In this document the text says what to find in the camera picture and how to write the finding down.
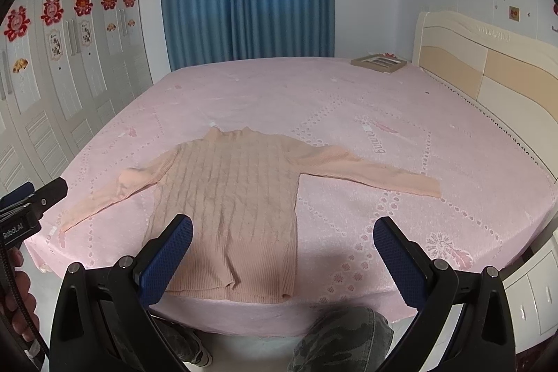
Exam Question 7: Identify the grey shoe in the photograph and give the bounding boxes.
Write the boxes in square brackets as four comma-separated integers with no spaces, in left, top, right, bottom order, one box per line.
[154,317,213,368]

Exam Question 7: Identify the pink knit sweater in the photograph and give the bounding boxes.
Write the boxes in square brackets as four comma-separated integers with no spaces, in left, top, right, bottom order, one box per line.
[61,128,441,304]

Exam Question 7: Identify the cream wooden headboard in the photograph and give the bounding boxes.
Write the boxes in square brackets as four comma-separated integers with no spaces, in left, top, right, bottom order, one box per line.
[412,11,557,177]

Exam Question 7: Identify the pink patterned bed cover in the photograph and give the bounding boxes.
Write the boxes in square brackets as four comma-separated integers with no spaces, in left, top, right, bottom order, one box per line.
[27,59,557,336]

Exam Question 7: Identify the white wardrobe with red decals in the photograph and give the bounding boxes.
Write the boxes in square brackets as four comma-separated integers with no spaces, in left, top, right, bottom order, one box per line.
[1,0,153,193]

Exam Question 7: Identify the camouflage trouser leg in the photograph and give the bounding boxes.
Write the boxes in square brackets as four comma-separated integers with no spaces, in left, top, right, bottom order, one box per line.
[287,307,393,372]

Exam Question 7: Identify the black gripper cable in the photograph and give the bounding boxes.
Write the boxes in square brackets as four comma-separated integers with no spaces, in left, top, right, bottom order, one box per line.
[0,242,50,355]

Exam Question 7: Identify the person's left hand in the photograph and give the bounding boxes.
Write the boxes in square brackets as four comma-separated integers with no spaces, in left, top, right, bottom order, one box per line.
[0,245,41,343]

